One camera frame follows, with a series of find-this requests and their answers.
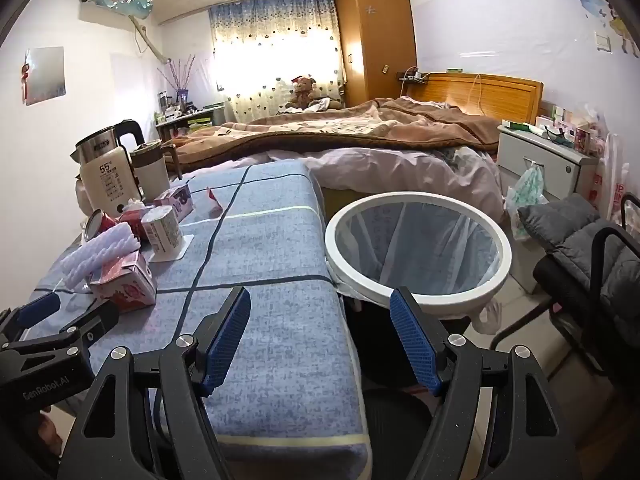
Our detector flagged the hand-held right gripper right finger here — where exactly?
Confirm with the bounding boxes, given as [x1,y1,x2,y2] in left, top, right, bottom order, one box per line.
[389,287,583,480]

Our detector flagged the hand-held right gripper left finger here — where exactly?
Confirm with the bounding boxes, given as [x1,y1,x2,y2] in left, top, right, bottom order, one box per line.
[59,286,252,480]

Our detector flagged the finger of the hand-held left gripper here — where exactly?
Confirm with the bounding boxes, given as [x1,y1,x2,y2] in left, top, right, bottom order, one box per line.
[0,291,62,343]
[0,301,120,361]

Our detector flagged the pink white milk carton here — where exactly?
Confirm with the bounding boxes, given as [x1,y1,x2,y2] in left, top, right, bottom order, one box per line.
[85,251,158,309]

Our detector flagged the white round trash bin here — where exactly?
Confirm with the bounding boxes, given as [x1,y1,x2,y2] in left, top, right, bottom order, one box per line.
[324,191,513,321]

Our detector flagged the red drink can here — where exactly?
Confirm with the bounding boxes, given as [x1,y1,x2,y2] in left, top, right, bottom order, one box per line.
[82,208,121,246]

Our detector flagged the translucent bin liner bag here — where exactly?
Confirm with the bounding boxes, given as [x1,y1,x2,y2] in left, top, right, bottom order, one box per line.
[327,204,503,336]

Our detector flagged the red carton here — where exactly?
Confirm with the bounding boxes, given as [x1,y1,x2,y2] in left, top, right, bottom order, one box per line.
[119,207,153,241]

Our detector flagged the white paper cup green print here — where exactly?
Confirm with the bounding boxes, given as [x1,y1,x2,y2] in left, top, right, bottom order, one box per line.
[141,205,183,255]

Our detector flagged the purple drink carton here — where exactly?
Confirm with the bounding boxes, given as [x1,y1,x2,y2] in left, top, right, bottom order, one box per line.
[152,184,195,223]

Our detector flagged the blue plaid tablecloth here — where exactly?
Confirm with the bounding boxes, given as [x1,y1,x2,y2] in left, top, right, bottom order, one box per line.
[0,157,373,476]

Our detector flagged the steel and beige electric kettle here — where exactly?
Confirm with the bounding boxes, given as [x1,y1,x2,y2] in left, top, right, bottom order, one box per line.
[70,119,146,217]

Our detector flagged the beige mug with brown lid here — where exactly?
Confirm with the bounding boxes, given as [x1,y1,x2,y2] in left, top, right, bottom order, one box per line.
[129,141,177,202]

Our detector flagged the green white plastic bag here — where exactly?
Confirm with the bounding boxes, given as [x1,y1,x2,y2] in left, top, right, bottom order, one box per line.
[504,162,548,241]

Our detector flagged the grey cushioned black chair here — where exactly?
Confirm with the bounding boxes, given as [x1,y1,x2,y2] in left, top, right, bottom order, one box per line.
[490,192,640,411]

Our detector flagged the white nightstand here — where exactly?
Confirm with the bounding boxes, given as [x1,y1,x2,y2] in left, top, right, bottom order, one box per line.
[496,122,598,206]

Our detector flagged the brown blanket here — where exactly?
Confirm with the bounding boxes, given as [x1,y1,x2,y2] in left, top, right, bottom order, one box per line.
[165,97,501,173]

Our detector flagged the cluttered desk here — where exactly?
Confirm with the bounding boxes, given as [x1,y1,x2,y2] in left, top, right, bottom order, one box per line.
[152,105,226,141]

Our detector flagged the purple flower branches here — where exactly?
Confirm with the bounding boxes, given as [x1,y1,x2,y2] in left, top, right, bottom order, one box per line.
[157,55,198,106]

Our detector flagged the red white plastic bags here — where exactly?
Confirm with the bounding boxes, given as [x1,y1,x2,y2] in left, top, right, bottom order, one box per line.
[590,130,633,221]

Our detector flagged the brown teddy bear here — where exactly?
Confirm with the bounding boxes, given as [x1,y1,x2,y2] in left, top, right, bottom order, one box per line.
[285,75,323,111]

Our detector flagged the wooden bed headboard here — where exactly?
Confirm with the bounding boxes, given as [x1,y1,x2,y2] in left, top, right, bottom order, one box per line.
[400,72,544,123]

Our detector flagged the pile of small boxes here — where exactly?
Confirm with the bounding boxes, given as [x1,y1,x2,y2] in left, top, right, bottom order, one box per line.
[502,102,601,156]

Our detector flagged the wrapped air conditioner pipe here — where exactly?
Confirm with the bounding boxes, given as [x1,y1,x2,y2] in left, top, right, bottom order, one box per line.
[127,15,173,63]

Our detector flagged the wooden wardrobe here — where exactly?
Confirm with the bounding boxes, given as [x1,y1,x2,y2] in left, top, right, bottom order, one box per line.
[334,0,418,108]

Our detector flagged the blue and cream patterned curtain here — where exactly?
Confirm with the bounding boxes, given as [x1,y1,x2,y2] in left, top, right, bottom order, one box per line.
[207,0,346,118]

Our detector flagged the shiny wall sheet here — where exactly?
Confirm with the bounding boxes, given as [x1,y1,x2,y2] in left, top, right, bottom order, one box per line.
[24,46,67,107]

